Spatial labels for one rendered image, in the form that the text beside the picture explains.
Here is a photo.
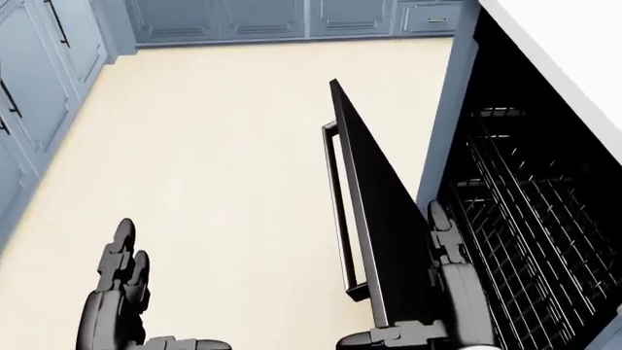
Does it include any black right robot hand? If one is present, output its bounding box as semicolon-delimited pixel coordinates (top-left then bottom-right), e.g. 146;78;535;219
335;198;502;350

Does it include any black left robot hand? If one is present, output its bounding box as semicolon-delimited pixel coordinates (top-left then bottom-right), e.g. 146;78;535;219
76;217;230;350

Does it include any black dishwasher door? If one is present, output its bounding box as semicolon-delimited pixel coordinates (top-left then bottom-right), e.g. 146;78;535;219
328;77;442;330

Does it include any black dishwasher tub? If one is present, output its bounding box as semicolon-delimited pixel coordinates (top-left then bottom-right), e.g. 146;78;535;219
435;13;622;350

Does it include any tall blue-grey cabinet door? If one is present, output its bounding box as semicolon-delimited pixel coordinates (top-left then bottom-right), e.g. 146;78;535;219
0;134;43;226
0;0;83;157
26;0;109;105

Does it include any blue-grey cabinet side panel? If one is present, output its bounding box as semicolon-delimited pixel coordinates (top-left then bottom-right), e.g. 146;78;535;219
416;0;483;205

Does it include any white countertop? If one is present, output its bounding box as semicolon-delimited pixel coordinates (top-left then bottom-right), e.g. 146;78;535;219
477;0;622;123

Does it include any blue-grey cabinet drawer front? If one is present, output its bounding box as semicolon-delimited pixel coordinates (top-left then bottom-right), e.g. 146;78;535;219
397;0;464;36

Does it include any wire dishwasher rack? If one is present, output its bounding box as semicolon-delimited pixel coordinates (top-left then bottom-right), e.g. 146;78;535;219
449;105;622;350

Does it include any black bar dishwasher door handle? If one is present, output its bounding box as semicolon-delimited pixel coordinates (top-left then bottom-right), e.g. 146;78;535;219
321;119;371;303

